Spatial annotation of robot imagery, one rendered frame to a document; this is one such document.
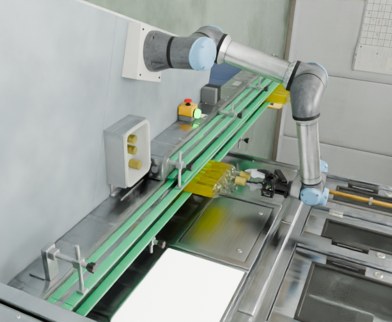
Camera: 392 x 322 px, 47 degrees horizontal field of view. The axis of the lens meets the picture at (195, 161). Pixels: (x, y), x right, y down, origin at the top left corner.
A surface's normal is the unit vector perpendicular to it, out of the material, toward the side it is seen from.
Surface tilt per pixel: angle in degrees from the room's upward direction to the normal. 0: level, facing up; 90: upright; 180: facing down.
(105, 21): 0
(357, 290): 90
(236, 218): 90
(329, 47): 90
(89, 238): 90
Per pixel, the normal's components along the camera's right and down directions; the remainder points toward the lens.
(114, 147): -0.41, 0.42
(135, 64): -0.38, 0.11
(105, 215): 0.03, -0.88
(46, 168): 0.91, 0.22
